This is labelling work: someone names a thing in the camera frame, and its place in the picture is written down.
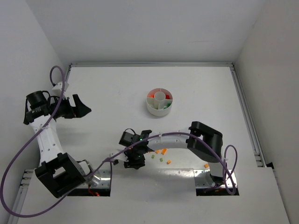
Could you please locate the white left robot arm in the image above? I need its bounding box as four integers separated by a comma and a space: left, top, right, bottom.
23, 91, 92, 198

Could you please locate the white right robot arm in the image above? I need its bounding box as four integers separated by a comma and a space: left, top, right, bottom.
119, 121, 225, 185

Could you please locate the white divided round container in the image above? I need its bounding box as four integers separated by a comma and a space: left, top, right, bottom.
146, 88, 173, 117

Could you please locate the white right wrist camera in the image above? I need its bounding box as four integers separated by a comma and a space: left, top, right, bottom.
109, 151, 128, 163

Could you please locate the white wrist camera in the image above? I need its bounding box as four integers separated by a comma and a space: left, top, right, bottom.
109, 151, 128, 163
52, 81, 69, 95

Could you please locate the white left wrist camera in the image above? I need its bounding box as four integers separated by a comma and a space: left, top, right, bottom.
52, 81, 69, 95

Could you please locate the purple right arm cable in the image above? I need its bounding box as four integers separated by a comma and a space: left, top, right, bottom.
102, 132, 239, 195

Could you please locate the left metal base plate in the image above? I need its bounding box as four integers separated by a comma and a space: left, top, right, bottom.
75, 169, 111, 189

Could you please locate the metal base plate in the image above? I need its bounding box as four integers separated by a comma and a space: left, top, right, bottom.
75, 169, 111, 189
193, 169, 237, 189

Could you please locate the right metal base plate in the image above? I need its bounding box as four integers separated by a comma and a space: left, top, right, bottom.
193, 169, 237, 189

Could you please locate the aluminium frame rail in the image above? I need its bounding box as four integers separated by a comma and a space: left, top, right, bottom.
230, 64, 266, 167

